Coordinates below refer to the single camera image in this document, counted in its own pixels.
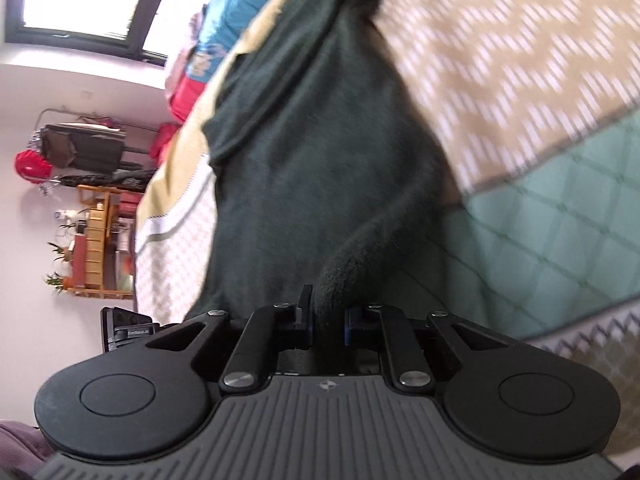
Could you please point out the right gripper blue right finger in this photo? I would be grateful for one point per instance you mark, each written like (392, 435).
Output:
(357, 329)

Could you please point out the wooden shelf unit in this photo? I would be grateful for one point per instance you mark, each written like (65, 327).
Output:
(93, 271)

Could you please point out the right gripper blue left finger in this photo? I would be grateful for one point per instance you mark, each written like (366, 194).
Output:
(304, 322)

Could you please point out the blue floral quilt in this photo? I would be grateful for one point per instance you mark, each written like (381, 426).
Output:
(224, 22)

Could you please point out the clothes rack with dark garments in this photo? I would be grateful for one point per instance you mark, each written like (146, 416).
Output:
(73, 149)

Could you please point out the dark green knit sweater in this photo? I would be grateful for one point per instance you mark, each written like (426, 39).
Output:
(326, 176)

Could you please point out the dark framed window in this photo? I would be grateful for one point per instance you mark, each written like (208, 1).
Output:
(138, 30)

